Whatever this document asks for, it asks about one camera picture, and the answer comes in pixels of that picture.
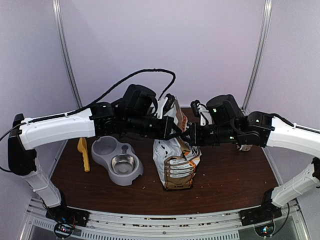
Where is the right aluminium frame post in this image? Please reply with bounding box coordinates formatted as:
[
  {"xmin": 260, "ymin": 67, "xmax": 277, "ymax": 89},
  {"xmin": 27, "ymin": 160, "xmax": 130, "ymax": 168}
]
[{"xmin": 242, "ymin": 0, "xmax": 273, "ymax": 113}]

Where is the grey double pet feeder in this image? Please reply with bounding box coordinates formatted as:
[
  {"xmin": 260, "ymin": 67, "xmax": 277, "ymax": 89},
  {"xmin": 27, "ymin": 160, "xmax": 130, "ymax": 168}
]
[{"xmin": 91, "ymin": 136, "xmax": 144, "ymax": 186}]

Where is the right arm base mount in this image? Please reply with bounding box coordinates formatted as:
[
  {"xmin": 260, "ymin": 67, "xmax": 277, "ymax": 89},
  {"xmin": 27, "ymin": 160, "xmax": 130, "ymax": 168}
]
[{"xmin": 239, "ymin": 205, "xmax": 282, "ymax": 226}]

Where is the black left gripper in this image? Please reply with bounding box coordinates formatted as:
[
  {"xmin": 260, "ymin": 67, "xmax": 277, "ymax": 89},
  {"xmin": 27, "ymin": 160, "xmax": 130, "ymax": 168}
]
[{"xmin": 124, "ymin": 113, "xmax": 183, "ymax": 141}]

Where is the aluminium frame post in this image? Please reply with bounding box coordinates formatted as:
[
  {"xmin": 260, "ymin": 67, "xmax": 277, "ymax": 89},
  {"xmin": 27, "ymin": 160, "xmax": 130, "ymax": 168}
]
[
  {"xmin": 52, "ymin": 0, "xmax": 83, "ymax": 108},
  {"xmin": 242, "ymin": 0, "xmax": 273, "ymax": 113}
]

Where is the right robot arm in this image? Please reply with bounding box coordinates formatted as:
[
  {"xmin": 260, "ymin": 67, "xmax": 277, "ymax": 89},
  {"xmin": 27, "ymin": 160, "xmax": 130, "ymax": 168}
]
[{"xmin": 181, "ymin": 94, "xmax": 320, "ymax": 221}]

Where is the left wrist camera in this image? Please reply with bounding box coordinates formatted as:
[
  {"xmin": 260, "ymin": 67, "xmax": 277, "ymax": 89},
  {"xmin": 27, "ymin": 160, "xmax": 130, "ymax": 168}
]
[{"xmin": 155, "ymin": 93, "xmax": 176, "ymax": 119}]

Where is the left aluminium frame post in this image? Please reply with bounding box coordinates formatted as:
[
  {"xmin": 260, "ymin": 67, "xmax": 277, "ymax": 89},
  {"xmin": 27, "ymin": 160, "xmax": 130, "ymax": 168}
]
[{"xmin": 52, "ymin": 0, "xmax": 83, "ymax": 108}]

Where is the steel bowl in feeder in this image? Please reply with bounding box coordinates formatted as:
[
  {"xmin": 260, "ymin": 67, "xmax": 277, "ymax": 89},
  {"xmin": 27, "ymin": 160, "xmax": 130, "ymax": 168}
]
[{"xmin": 110, "ymin": 153, "xmax": 137, "ymax": 175}]

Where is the yellow plastic scoop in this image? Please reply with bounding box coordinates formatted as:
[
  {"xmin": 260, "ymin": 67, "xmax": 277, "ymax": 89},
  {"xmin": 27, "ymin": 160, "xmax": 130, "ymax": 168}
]
[{"xmin": 77, "ymin": 137, "xmax": 90, "ymax": 173}]

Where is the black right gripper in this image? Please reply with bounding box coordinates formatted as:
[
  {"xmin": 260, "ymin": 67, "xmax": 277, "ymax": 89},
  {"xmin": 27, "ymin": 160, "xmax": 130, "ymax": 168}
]
[{"xmin": 181, "ymin": 122, "xmax": 239, "ymax": 147}]

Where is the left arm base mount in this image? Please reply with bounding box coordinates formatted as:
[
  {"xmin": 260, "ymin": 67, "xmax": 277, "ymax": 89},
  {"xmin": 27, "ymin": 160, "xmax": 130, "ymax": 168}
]
[{"xmin": 45, "ymin": 205, "xmax": 90, "ymax": 227}]

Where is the patterned mug yellow inside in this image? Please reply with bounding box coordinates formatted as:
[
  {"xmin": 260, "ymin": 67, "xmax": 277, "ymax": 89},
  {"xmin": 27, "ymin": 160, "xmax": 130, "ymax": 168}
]
[{"xmin": 237, "ymin": 144, "xmax": 252, "ymax": 152}]

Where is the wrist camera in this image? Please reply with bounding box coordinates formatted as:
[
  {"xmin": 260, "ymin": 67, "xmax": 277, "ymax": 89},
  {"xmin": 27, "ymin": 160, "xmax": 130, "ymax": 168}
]
[
  {"xmin": 190, "ymin": 100, "xmax": 213, "ymax": 126},
  {"xmin": 155, "ymin": 93, "xmax": 176, "ymax": 119}
]

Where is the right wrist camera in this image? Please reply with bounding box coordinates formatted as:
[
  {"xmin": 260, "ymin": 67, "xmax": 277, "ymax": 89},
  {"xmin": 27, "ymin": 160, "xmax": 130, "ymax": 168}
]
[{"xmin": 190, "ymin": 100, "xmax": 213, "ymax": 126}]

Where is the front aluminium rail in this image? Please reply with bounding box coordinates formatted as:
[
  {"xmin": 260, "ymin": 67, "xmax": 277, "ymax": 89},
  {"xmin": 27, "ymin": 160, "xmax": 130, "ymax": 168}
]
[{"xmin": 18, "ymin": 198, "xmax": 310, "ymax": 240}]

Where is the dog food bag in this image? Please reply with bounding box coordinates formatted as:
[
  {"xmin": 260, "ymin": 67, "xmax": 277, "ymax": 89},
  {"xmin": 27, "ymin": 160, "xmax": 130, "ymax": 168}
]
[{"xmin": 153, "ymin": 97, "xmax": 202, "ymax": 191}]

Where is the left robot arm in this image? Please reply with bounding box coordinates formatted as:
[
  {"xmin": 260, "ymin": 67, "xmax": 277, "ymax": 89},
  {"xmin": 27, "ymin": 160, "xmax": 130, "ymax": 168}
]
[{"xmin": 7, "ymin": 84, "xmax": 183, "ymax": 222}]

